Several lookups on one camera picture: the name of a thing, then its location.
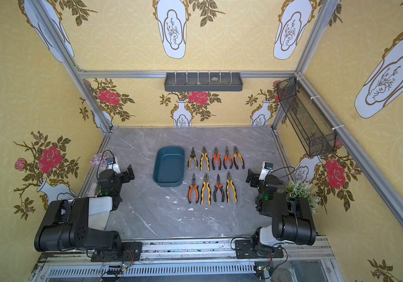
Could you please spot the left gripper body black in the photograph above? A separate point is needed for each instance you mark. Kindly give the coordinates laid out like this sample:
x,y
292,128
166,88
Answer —
x,y
126,173

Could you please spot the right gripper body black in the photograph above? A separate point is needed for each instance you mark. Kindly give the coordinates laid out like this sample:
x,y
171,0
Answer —
x,y
253,177

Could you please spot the yellow wide handle pliers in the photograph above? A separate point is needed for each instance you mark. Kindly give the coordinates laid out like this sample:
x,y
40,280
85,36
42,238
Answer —
x,y
230,189

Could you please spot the small orange black pliers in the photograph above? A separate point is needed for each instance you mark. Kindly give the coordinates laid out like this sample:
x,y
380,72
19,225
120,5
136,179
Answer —
x,y
218,187

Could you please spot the orange grey pliers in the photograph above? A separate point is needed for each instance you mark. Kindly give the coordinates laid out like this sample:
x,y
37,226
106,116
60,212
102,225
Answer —
x,y
216,160

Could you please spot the teal plastic storage box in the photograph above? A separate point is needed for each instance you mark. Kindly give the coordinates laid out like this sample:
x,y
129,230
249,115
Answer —
x,y
169,167

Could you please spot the yellow pliers silver head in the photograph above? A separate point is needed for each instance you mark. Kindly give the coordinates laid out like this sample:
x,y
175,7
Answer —
x,y
206,191

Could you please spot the yellow black striped pliers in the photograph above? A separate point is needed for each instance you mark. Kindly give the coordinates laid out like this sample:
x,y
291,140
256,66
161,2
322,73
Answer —
x,y
193,158

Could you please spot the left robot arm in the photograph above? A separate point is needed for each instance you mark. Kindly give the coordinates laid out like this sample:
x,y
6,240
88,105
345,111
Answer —
x,y
65,225

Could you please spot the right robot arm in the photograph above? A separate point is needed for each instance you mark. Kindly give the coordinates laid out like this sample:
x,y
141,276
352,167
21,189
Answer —
x,y
292,220

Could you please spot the pink flower pot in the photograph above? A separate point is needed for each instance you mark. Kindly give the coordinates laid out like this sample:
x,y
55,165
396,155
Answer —
x,y
100,160

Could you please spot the green potted plant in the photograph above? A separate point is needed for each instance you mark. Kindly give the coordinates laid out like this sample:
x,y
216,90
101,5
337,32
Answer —
x,y
303,190

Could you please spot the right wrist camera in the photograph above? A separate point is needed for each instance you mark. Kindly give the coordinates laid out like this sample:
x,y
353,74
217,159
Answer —
x,y
267,168

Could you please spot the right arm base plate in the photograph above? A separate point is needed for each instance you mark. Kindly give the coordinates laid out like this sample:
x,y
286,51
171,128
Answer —
x,y
249,249

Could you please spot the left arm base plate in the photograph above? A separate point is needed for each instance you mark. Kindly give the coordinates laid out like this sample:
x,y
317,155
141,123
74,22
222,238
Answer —
x,y
128,252

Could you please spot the black wire mesh basket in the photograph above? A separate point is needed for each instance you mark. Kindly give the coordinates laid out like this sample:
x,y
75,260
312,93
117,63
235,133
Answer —
x,y
311,127

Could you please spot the aluminium front rail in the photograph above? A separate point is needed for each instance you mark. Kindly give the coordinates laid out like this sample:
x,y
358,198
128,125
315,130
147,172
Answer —
x,y
195,257

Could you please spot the grey wall shelf tray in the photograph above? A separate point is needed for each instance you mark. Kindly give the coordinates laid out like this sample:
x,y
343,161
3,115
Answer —
x,y
203,81

